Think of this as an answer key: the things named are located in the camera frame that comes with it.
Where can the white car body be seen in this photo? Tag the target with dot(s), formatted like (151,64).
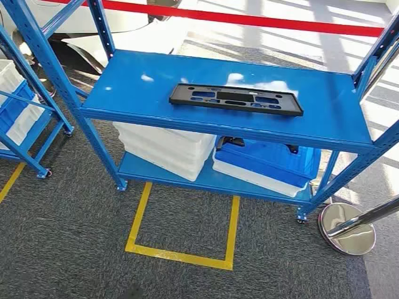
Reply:
(131,41)

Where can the yellow floor tape square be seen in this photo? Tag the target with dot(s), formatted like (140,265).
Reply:
(10,181)
(184,258)

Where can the red barrier belt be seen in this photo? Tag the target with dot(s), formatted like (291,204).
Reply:
(249,19)

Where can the stacked white plastic crates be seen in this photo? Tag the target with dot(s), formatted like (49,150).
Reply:
(162,152)

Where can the blue plastic crate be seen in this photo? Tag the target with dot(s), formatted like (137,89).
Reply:
(12,109)
(264,159)

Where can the blue metal rack with crates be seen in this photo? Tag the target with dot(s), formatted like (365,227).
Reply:
(47,98)

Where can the chrome stanchion post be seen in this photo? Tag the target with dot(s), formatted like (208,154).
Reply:
(346,231)

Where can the blue metal shelf rack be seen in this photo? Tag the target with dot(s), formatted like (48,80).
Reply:
(187,82)

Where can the white plastic crate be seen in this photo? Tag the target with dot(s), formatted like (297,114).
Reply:
(249,177)
(7,78)
(23,124)

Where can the black plastic plate frame part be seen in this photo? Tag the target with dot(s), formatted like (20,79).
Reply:
(180,95)

